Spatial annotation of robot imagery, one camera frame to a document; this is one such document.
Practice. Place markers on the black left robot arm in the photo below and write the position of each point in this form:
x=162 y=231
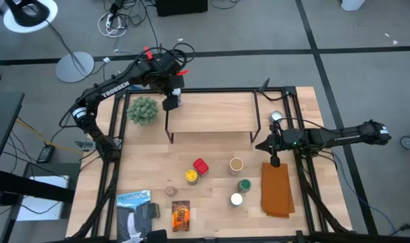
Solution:
x=115 y=89

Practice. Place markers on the chili onion jar yellow lid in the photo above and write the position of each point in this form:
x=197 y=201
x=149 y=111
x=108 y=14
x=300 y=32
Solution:
x=191 y=175

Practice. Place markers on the succulent plant patterned pot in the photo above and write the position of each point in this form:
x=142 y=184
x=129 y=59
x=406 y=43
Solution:
x=142 y=109

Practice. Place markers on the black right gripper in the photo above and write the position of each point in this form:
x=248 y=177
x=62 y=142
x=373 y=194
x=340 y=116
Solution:
x=279 y=141

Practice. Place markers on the spice jar tan lid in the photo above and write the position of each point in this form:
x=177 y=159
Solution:
x=236 y=164

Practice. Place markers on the small round silver container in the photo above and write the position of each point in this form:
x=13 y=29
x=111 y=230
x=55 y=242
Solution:
x=276 y=116

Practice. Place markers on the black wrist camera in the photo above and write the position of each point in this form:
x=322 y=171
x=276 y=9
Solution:
x=170 y=103
x=275 y=161

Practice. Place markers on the smoked paprika tin red lid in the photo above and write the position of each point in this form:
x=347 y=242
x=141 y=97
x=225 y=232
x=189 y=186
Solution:
x=200 y=166

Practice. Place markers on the orange seasoning packet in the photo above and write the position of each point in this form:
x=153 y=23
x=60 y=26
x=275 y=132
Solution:
x=181 y=216

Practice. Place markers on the white floor box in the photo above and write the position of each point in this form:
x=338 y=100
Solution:
x=39 y=209

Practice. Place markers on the white floor object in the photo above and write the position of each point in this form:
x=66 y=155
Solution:
x=353 y=4

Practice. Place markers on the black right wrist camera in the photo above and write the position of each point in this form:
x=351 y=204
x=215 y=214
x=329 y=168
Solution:
x=275 y=161

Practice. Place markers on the bagel seasoning jar white lid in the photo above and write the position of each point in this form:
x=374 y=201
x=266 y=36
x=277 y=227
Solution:
x=177 y=92
x=236 y=199

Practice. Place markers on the black floor plug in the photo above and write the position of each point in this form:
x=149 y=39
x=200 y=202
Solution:
x=405 y=227

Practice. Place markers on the black desk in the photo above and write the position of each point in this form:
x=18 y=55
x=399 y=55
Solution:
x=3 y=118

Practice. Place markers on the orange folded cloth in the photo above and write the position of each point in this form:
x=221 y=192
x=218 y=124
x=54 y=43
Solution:
x=277 y=189

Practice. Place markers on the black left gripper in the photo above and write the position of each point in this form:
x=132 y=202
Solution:
x=164 y=72

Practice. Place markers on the white floor lamp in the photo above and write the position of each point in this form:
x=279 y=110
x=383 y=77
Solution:
x=74 y=67

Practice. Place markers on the black power adapter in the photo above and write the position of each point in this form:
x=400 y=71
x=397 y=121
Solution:
x=46 y=153

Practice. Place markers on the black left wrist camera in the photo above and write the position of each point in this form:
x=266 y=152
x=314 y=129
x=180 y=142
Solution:
x=170 y=103

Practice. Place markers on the black pointed bracket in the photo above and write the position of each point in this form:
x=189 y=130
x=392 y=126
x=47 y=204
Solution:
x=264 y=84

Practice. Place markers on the black floor box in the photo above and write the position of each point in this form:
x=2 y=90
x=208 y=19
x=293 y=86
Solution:
x=181 y=6

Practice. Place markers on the wooden shelf black metal frame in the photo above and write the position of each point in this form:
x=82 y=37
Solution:
x=214 y=111

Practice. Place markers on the saffron glass jar cork lid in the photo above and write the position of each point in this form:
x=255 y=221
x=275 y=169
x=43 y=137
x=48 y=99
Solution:
x=171 y=191

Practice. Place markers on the black rectangular block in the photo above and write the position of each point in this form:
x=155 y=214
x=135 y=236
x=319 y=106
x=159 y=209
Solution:
x=154 y=211

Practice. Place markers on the silver mounting bracket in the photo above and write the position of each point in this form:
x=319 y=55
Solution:
x=84 y=144

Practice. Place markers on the grey caster wheel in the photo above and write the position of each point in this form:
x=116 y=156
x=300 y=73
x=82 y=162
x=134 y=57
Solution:
x=409 y=141

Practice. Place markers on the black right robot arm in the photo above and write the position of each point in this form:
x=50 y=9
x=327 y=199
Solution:
x=346 y=136

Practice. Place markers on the spice jar green lid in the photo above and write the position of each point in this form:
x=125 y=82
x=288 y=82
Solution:
x=244 y=185

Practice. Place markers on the black metal rig frame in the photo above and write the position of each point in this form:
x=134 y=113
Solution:
x=208 y=89

